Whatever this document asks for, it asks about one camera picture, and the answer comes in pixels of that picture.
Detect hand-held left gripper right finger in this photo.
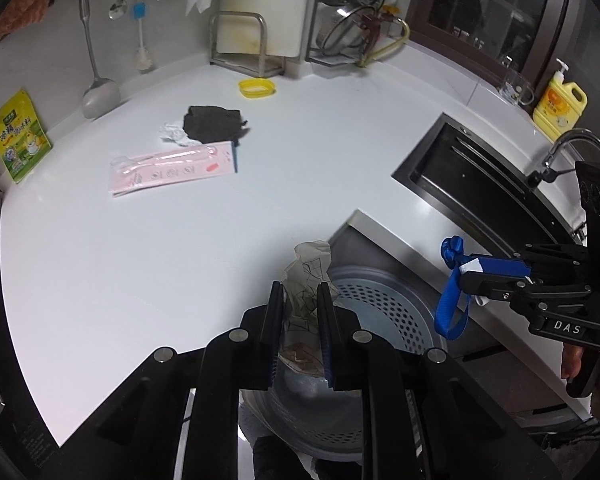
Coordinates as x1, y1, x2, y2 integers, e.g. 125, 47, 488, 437
316, 281, 516, 480

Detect brown plastic handle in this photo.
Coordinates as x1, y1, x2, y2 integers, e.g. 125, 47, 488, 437
357, 12, 383, 36

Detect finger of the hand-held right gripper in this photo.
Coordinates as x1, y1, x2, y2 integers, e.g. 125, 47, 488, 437
459, 270, 593, 332
470, 242, 588, 282

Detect blue strap with tag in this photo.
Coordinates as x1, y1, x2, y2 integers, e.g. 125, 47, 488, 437
433, 236, 491, 337

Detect glass pot lid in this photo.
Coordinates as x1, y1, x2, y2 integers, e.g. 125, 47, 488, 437
315, 2, 376, 56

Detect yellow oval lid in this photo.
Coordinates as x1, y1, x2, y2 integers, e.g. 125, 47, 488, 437
238, 78, 277, 98

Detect dark framed window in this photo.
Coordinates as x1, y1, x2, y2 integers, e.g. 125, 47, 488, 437
410, 0, 600, 111

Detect grey perforated waste bin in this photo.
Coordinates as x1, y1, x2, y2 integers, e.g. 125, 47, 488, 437
240, 266, 451, 461

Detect dark grey cloth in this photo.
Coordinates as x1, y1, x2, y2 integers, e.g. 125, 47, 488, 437
182, 105, 248, 143

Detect yellow detergent bottle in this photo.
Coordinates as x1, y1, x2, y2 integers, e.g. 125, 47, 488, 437
532, 58, 588, 142

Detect yellow green seasoning pouch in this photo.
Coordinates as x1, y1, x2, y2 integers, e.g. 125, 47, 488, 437
0, 89, 52, 184

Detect dark steel sink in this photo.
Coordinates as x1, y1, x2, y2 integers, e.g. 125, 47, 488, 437
391, 112, 588, 271

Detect person's right hand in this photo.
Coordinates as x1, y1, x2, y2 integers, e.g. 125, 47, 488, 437
560, 340, 600, 419

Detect pink flat package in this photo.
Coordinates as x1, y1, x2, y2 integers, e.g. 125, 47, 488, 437
107, 140, 238, 197

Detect blue white bottle brush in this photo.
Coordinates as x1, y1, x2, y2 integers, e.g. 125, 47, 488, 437
130, 0, 156, 72

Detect steel cutting board holder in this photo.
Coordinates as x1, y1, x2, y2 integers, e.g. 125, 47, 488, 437
209, 11, 287, 78

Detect yellow gas hose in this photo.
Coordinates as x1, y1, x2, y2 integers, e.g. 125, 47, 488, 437
357, 17, 411, 68

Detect crumpled white paper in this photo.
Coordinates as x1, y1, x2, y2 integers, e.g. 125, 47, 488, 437
160, 121, 201, 147

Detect brown snack wrapper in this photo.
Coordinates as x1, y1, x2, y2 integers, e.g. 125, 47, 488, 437
279, 240, 337, 378

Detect glass mug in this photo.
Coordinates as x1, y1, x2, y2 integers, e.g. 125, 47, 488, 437
499, 69, 535, 106

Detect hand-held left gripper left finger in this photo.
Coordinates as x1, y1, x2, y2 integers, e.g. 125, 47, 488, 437
97, 280, 286, 480

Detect steel dish rack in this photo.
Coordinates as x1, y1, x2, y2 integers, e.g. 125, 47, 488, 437
305, 0, 381, 67

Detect steel faucet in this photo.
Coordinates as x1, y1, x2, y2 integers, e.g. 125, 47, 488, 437
525, 128, 600, 188

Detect white cutting board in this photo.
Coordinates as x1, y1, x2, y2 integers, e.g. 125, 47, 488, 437
215, 0, 315, 61

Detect steel ladle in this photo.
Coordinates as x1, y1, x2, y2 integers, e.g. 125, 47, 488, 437
77, 0, 122, 120

